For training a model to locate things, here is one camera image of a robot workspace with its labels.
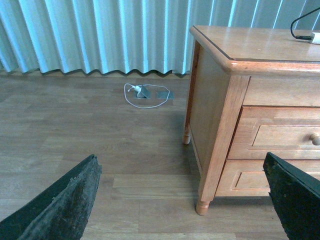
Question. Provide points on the white charger adapter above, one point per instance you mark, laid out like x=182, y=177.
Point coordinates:
x=314, y=38

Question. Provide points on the closed floor socket plate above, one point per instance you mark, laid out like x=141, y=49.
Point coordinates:
x=165, y=95

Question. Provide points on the teal pleated curtain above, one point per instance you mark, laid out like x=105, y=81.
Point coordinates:
x=126, y=35

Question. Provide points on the wooden bottom drawer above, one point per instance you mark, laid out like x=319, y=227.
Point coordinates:
x=243, y=178

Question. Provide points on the wooden drawer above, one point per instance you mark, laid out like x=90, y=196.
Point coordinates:
x=243, y=178
x=283, y=131

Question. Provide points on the open floor socket box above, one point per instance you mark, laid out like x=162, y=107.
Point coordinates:
x=141, y=92

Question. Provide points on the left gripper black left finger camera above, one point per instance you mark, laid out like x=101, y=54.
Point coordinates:
x=60, y=212

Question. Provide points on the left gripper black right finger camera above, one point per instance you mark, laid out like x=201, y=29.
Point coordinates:
x=295, y=196

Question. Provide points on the wooden top drawer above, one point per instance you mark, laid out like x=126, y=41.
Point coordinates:
x=283, y=131

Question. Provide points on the wooden nightstand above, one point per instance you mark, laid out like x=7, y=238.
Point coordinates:
x=235, y=67

